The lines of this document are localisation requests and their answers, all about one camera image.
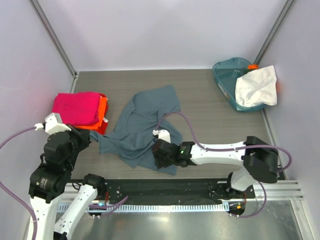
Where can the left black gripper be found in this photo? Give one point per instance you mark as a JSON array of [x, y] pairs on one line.
[[84, 135]]

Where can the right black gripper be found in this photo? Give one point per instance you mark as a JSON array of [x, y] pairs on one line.
[[160, 153]]

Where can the grey blue t shirt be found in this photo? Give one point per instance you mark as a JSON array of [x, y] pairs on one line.
[[132, 137]]

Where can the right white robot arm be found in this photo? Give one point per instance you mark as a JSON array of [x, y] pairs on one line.
[[256, 160]]

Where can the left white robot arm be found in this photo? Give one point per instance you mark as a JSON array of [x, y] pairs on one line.
[[49, 180]]

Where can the folded pink t shirt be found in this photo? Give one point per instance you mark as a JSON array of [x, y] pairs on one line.
[[77, 109]]

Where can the folded red t shirt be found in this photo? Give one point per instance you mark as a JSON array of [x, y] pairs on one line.
[[102, 129]]

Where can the folded orange t shirt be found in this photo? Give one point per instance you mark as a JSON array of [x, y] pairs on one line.
[[103, 106]]

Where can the teal plastic bin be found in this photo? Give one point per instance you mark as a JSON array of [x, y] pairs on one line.
[[225, 75]]

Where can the white t shirt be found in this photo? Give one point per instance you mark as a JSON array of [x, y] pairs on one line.
[[257, 87]]

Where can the orange clamp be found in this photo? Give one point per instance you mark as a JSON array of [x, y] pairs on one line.
[[253, 66]]

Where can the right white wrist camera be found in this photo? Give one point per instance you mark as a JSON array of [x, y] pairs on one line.
[[162, 135]]

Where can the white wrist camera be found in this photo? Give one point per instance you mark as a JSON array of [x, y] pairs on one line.
[[162, 135], [52, 124]]

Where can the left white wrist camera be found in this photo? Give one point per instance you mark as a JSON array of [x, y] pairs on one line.
[[52, 124]]

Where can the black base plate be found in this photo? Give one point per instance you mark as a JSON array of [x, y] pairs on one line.
[[172, 191]]

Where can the slotted cable duct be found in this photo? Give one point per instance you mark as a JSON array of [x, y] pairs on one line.
[[224, 207]]

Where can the left aluminium frame post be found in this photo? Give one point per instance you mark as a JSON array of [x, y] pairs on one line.
[[52, 35]]

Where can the aluminium frame post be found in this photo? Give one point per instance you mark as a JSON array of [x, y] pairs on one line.
[[276, 26], [52, 35]]

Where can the right aluminium frame post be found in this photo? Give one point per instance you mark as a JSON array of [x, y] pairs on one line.
[[276, 26]]

